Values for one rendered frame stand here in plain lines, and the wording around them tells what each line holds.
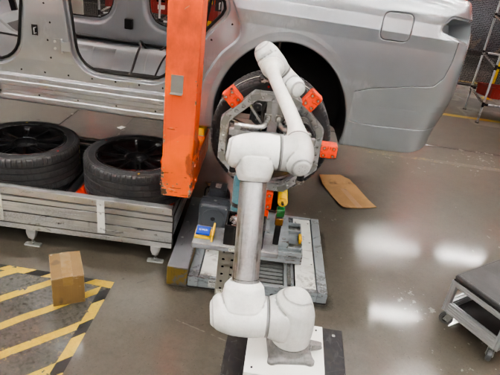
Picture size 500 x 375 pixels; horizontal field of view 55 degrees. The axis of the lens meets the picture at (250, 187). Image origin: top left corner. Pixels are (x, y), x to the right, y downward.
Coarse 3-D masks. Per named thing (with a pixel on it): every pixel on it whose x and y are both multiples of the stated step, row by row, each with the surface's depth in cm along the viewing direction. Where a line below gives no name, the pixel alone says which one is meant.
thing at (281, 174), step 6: (252, 108) 257; (234, 120) 260; (258, 120) 260; (228, 126) 269; (306, 126) 260; (282, 132) 262; (228, 138) 271; (276, 174) 276; (282, 174) 274; (288, 174) 271
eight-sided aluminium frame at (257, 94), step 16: (256, 96) 243; (272, 96) 242; (304, 112) 245; (224, 128) 252; (320, 128) 248; (224, 144) 256; (320, 144) 253; (224, 160) 260; (288, 176) 267; (304, 176) 262
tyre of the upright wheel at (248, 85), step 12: (252, 72) 266; (240, 84) 253; (252, 84) 249; (264, 84) 248; (300, 96) 250; (228, 108) 255; (216, 120) 259; (324, 120) 255; (216, 132) 262; (324, 132) 258; (216, 144) 265; (216, 156) 270
